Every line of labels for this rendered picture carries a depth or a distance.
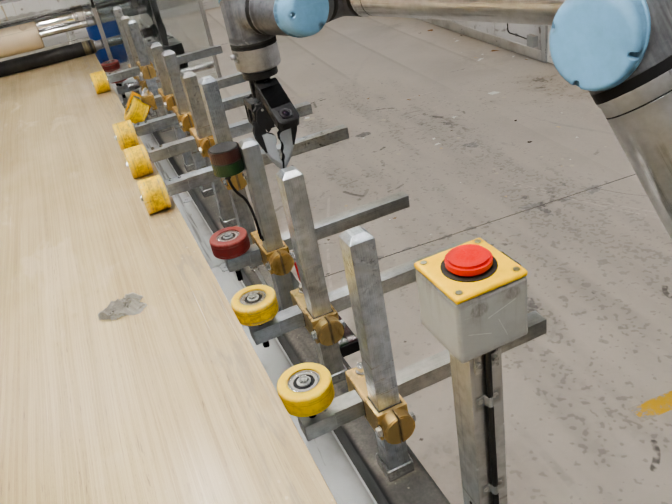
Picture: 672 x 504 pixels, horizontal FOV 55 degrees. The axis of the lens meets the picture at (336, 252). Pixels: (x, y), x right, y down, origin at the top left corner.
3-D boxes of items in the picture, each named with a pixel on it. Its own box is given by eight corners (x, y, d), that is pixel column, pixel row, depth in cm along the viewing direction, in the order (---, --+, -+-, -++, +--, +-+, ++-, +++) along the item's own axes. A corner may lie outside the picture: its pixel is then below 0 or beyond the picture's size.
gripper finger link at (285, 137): (289, 157, 142) (280, 117, 138) (299, 166, 138) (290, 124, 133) (276, 161, 142) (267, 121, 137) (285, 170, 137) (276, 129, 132)
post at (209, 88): (260, 257, 167) (212, 73, 142) (265, 263, 164) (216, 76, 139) (248, 262, 166) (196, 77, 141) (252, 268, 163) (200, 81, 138)
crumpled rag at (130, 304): (146, 291, 122) (142, 281, 121) (148, 311, 116) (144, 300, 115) (99, 305, 121) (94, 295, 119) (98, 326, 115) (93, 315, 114)
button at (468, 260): (475, 254, 58) (474, 237, 57) (502, 274, 55) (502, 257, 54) (436, 269, 57) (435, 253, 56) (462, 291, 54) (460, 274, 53)
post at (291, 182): (342, 384, 128) (294, 162, 103) (349, 395, 125) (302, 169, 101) (326, 391, 127) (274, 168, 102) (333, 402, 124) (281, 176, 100)
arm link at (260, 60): (283, 42, 123) (234, 55, 121) (288, 67, 126) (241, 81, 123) (268, 35, 130) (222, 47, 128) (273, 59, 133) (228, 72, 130)
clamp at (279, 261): (275, 244, 146) (270, 224, 143) (296, 271, 135) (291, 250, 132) (252, 252, 145) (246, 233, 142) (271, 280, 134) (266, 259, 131)
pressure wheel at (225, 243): (252, 264, 145) (240, 220, 139) (263, 281, 138) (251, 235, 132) (218, 277, 143) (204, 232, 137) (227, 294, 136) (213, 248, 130)
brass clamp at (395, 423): (379, 381, 107) (375, 357, 104) (420, 434, 96) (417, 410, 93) (345, 396, 105) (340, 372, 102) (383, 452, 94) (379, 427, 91)
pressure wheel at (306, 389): (302, 411, 104) (287, 356, 98) (349, 417, 101) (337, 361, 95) (283, 450, 97) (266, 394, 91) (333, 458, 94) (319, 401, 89)
